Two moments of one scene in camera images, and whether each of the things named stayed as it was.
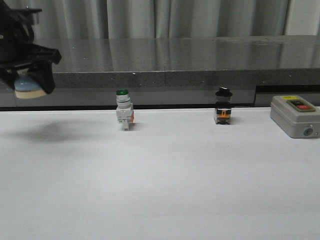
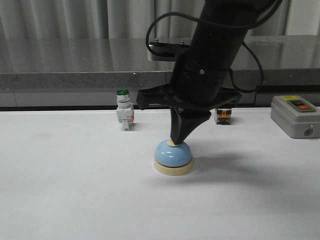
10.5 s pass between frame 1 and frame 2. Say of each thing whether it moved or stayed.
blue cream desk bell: moved
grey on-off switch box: stayed
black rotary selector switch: stayed
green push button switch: stayed
